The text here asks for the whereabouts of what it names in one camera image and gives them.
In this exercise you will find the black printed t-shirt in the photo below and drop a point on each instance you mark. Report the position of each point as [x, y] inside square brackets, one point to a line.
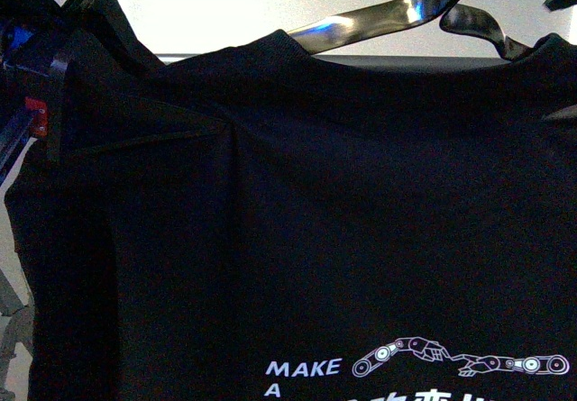
[258, 224]

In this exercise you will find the shiny metal clothes hanger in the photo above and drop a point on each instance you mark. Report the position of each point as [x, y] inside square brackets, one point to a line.
[339, 30]

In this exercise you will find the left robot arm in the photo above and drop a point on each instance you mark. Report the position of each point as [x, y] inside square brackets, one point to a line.
[20, 20]

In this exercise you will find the grey metal clothes rack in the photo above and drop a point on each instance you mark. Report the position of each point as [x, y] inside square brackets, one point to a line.
[16, 327]

